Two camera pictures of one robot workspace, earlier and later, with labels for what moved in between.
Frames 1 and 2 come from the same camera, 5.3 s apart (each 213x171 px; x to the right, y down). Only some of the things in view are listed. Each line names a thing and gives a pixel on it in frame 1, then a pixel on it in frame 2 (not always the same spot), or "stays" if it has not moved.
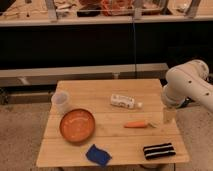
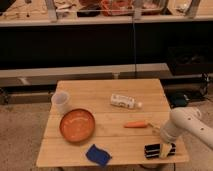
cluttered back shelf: (27, 13) stays
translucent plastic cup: (60, 102) stays
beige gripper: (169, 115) -> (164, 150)
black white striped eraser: (159, 150) stays
